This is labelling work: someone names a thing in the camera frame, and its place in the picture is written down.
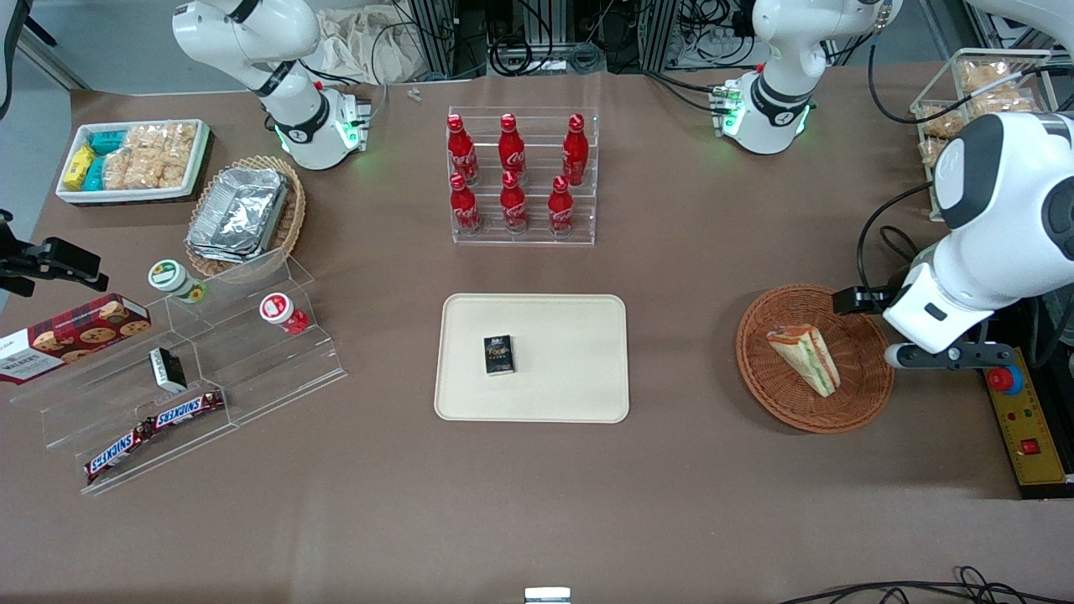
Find black base cables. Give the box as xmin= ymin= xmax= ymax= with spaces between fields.
xmin=644 ymin=69 xmax=733 ymax=116

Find clear acrylic stepped display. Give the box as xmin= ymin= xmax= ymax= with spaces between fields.
xmin=10 ymin=247 xmax=349 ymax=497

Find clear acrylic bottle rack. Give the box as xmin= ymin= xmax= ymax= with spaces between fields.
xmin=447 ymin=106 xmax=601 ymax=247

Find clear bag of crackers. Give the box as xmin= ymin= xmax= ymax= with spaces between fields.
xmin=124 ymin=123 xmax=199 ymax=160
xmin=102 ymin=148 xmax=189 ymax=191

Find cream plastic tray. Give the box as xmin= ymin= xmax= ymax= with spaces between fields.
xmin=434 ymin=293 xmax=630 ymax=424

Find small black white box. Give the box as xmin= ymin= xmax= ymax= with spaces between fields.
xmin=149 ymin=347 xmax=189 ymax=394

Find black floor cable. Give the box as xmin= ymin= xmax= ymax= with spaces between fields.
xmin=779 ymin=565 xmax=1074 ymax=604

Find black table cable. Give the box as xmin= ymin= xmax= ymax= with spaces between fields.
xmin=878 ymin=225 xmax=921 ymax=263

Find red lid cup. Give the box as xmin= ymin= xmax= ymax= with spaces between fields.
xmin=259 ymin=293 xmax=310 ymax=336

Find white rectangular snack bin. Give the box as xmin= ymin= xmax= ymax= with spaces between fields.
xmin=55 ymin=119 xmax=211 ymax=206

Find snickers chocolate bar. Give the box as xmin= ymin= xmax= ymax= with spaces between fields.
xmin=84 ymin=422 xmax=157 ymax=486
xmin=150 ymin=389 xmax=227 ymax=431

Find red cola bottle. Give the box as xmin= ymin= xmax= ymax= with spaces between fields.
xmin=449 ymin=173 xmax=484 ymax=237
xmin=499 ymin=170 xmax=530 ymax=235
xmin=446 ymin=114 xmax=480 ymax=186
xmin=561 ymin=113 xmax=591 ymax=187
xmin=547 ymin=174 xmax=576 ymax=238
xmin=498 ymin=113 xmax=528 ymax=187

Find beige cloth bag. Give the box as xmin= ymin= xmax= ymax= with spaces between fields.
xmin=312 ymin=7 xmax=422 ymax=86

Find black machine housing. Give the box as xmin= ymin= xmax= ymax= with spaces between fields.
xmin=978 ymin=284 xmax=1074 ymax=501

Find red tartan cookie box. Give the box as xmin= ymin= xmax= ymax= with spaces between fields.
xmin=0 ymin=294 xmax=153 ymax=386

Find yellow emergency stop box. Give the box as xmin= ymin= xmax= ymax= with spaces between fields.
xmin=983 ymin=346 xmax=1069 ymax=488

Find aluminium foil container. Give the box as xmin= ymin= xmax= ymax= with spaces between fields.
xmin=185 ymin=167 xmax=291 ymax=264

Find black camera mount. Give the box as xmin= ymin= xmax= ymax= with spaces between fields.
xmin=0 ymin=210 xmax=111 ymax=298

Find yellow snack packet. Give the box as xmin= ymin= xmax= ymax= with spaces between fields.
xmin=63 ymin=144 xmax=98 ymax=191

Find aluminium frame post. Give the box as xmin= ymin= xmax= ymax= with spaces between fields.
xmin=638 ymin=0 xmax=680 ymax=73
xmin=408 ymin=0 xmax=459 ymax=81

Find white wire rack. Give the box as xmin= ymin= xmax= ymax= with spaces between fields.
xmin=910 ymin=49 xmax=1055 ymax=224

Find oval tan wicker basket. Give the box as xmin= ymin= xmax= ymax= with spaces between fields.
xmin=185 ymin=155 xmax=307 ymax=279

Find small black card box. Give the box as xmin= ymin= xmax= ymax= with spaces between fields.
xmin=483 ymin=335 xmax=515 ymax=377

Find round brown wicker basket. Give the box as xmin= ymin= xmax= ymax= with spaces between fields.
xmin=736 ymin=284 xmax=895 ymax=435

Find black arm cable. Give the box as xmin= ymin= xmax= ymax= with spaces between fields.
xmin=856 ymin=180 xmax=935 ymax=294

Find green lid cup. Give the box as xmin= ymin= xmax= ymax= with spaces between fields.
xmin=149 ymin=259 xmax=209 ymax=305

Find triangle sandwich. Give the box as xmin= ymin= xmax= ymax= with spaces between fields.
xmin=766 ymin=325 xmax=842 ymax=398

